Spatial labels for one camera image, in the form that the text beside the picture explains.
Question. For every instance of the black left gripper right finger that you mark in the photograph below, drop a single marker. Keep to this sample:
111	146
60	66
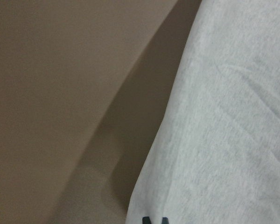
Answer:
165	220

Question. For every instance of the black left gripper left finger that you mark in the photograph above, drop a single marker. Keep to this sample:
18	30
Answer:
146	220

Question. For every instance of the grey t-shirt with cartoon print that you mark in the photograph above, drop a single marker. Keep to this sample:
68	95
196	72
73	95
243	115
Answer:
216	156

